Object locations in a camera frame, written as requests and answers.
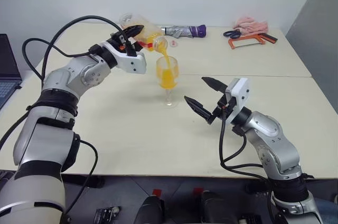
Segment pink crumpled cloth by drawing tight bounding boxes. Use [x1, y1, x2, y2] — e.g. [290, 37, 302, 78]
[232, 15, 269, 35]

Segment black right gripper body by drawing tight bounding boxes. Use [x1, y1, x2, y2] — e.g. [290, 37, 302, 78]
[207, 93, 237, 126]

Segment clear wine glass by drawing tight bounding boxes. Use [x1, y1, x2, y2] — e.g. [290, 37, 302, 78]
[155, 55, 180, 108]

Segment dark laptop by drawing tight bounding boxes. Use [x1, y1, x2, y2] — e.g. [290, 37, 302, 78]
[0, 33, 23, 110]

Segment orange hacksaw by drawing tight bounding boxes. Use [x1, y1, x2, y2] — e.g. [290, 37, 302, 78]
[228, 33, 278, 50]

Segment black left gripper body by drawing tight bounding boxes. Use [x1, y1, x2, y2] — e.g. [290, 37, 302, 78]
[109, 30, 145, 57]

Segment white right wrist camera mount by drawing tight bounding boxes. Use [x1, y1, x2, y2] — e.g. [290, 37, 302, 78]
[225, 77, 250, 125]

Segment small black floor box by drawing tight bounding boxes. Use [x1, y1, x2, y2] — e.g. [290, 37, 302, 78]
[95, 207, 121, 224]

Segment blue handled scissors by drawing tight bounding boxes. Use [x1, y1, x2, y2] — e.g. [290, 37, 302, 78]
[223, 29, 242, 38]

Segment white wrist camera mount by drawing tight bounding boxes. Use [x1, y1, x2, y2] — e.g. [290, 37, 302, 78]
[225, 77, 250, 125]
[101, 41, 147, 74]

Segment clear orange juice bottle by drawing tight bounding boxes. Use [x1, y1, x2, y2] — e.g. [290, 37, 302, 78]
[118, 12, 169, 55]

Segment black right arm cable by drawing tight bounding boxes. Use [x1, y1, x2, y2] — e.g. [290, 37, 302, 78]
[219, 107, 268, 180]

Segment folded grey purple umbrella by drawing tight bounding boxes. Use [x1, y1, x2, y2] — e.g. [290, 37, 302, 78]
[159, 24, 207, 39]

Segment blue denim fabric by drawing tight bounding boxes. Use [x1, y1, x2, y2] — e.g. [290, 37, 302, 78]
[314, 199, 338, 224]

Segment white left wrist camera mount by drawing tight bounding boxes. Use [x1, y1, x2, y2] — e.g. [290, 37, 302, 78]
[101, 41, 147, 74]

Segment dark rounded shape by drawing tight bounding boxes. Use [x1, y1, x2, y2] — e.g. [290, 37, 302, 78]
[138, 194, 166, 224]
[200, 191, 231, 224]

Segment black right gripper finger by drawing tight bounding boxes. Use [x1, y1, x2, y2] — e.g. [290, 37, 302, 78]
[183, 96, 212, 119]
[201, 76, 228, 94]

